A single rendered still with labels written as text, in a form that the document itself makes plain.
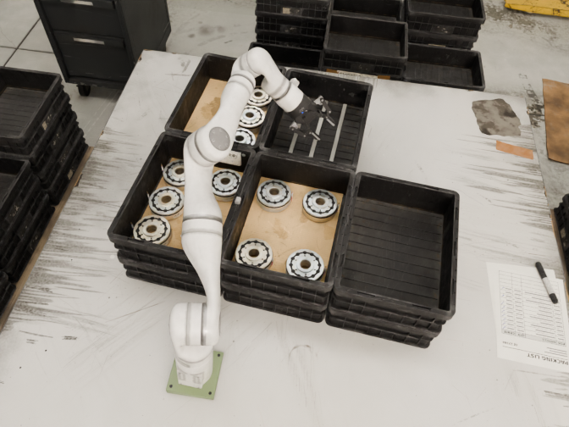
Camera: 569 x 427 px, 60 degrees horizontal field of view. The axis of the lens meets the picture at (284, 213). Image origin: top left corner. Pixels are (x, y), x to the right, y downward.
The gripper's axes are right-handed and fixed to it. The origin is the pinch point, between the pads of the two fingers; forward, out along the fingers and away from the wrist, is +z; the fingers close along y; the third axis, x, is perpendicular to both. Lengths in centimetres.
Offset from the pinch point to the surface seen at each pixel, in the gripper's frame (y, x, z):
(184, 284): -55, -28, -12
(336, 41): 20, 110, 37
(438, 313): -4, -63, 21
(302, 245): -23.5, -30.3, 4.3
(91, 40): -68, 138, -48
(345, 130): 3.1, 9.8, 13.0
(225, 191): -31.4, -11.1, -14.6
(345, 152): -1.1, 0.5, 12.8
